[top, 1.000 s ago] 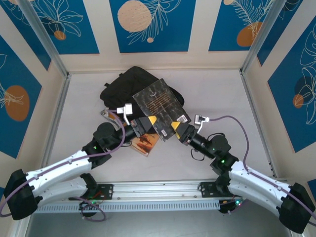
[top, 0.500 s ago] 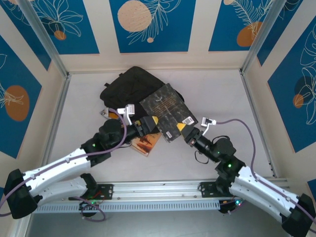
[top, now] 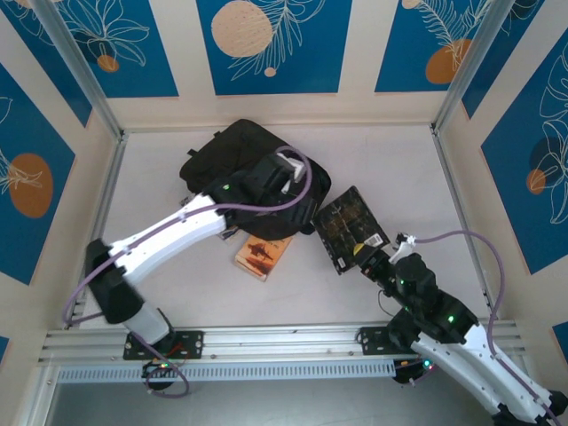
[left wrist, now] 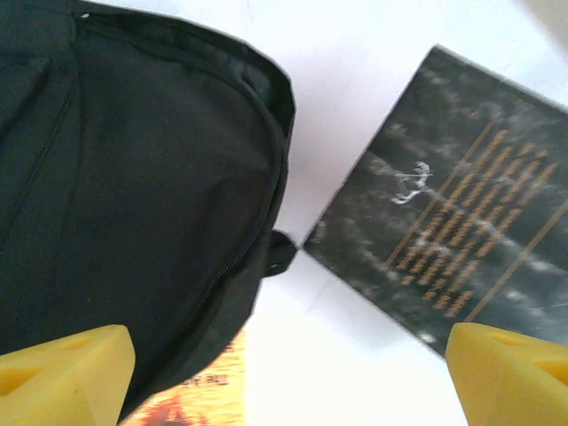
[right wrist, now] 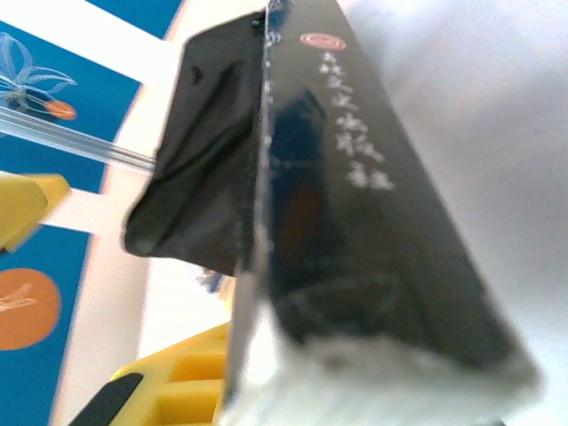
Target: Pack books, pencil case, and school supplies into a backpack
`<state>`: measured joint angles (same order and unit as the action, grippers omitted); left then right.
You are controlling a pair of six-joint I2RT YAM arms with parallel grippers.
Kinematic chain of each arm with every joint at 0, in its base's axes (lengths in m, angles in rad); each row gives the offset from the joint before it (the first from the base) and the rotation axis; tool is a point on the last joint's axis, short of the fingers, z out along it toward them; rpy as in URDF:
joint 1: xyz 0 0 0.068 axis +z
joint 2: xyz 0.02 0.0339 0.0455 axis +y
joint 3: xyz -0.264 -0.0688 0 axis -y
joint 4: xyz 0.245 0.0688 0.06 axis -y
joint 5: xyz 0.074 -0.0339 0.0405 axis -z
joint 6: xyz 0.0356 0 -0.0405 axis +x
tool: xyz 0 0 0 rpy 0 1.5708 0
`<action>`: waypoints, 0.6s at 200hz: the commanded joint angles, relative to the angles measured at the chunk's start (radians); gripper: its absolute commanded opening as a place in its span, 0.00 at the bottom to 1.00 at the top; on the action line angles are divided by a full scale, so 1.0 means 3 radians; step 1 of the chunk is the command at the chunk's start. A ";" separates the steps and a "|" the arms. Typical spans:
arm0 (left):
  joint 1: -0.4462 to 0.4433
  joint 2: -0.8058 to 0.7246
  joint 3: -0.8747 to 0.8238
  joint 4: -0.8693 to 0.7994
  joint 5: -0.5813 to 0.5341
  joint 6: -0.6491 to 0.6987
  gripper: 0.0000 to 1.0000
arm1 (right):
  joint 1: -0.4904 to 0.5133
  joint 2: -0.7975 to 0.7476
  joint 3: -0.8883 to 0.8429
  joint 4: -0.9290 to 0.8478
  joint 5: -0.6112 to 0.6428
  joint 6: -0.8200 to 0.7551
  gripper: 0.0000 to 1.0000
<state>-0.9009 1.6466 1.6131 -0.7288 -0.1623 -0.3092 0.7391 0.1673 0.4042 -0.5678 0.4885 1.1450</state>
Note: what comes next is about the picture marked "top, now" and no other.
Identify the black marbled book with barcode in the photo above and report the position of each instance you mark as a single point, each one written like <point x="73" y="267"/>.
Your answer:
<point x="346" y="217"/>

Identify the black fabric backpack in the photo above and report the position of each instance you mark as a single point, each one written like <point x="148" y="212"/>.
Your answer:
<point x="222" y="151"/>

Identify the orange sepia cover book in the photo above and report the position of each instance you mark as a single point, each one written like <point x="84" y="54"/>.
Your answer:
<point x="262" y="257"/>

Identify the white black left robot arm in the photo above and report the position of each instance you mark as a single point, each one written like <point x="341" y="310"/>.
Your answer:
<point x="168" y="231"/>

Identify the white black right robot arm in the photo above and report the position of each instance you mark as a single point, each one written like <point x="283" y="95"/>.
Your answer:
<point x="488" y="377"/>

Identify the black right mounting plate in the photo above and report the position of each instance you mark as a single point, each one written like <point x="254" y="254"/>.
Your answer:
<point x="373" y="341"/>

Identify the black mounting plate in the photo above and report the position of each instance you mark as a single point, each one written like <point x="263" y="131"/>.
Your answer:
<point x="373" y="341"/>
<point x="191" y="344"/>

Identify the right controller circuit board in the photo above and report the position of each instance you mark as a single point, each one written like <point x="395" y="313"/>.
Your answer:
<point x="412" y="373"/>

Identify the controller circuit board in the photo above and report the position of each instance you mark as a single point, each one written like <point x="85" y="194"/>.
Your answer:
<point x="160" y="369"/>
<point x="412" y="373"/>

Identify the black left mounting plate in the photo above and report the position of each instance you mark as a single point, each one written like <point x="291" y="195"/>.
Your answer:
<point x="191" y="344"/>

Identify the left controller circuit board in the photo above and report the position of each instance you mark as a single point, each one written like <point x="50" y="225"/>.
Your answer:
<point x="160" y="369"/>

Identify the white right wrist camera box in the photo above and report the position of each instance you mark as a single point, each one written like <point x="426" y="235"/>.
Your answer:
<point x="401" y="248"/>

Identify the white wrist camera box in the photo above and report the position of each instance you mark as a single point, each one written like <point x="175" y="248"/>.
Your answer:
<point x="401" y="248"/>
<point x="295" y="168"/>

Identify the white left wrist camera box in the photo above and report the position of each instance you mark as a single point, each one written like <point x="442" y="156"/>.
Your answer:
<point x="295" y="168"/>

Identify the aluminium table side rail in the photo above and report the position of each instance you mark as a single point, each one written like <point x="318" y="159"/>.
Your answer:
<point x="108" y="182"/>
<point x="463" y="217"/>

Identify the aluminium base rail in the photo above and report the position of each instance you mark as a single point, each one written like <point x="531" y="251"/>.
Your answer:
<point x="275" y="341"/>

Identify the aluminium frame post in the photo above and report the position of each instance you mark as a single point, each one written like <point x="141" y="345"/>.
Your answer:
<point x="80" y="66"/>
<point x="470" y="62"/>

